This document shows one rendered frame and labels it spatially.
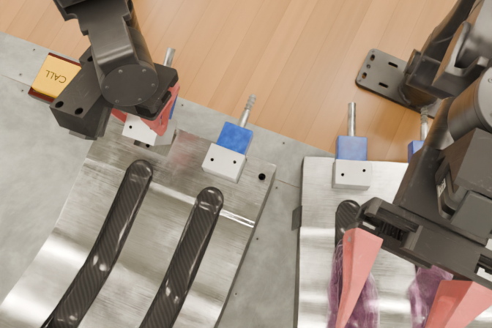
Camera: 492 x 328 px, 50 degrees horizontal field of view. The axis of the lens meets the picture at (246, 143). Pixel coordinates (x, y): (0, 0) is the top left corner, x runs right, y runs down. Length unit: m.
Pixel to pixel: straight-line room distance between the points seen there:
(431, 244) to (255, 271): 0.45
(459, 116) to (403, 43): 0.55
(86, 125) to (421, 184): 0.34
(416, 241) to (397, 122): 0.50
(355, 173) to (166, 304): 0.31
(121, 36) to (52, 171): 0.42
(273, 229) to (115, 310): 0.26
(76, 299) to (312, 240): 0.33
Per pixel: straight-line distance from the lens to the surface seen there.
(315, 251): 0.75
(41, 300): 0.75
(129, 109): 0.65
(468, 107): 0.38
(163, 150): 0.79
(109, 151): 0.78
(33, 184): 0.90
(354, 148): 0.78
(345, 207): 0.78
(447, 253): 0.41
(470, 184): 0.34
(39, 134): 0.92
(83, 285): 0.75
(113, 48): 0.51
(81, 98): 0.58
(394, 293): 0.74
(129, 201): 0.76
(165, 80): 0.64
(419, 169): 0.41
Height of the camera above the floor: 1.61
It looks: 75 degrees down
